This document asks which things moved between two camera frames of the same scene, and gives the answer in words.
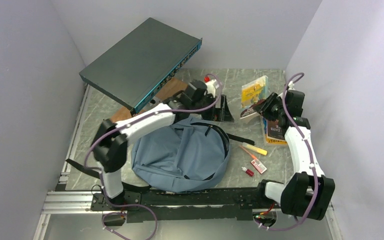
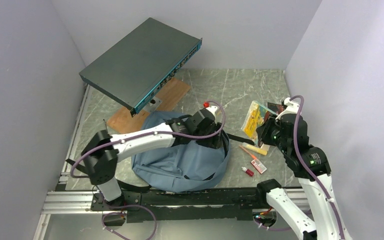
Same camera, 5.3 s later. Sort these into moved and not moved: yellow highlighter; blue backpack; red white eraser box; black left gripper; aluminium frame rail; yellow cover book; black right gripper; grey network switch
Moved: black right gripper; yellow cover book; black left gripper
Not moved: yellow highlighter; grey network switch; red white eraser box; aluminium frame rail; blue backpack
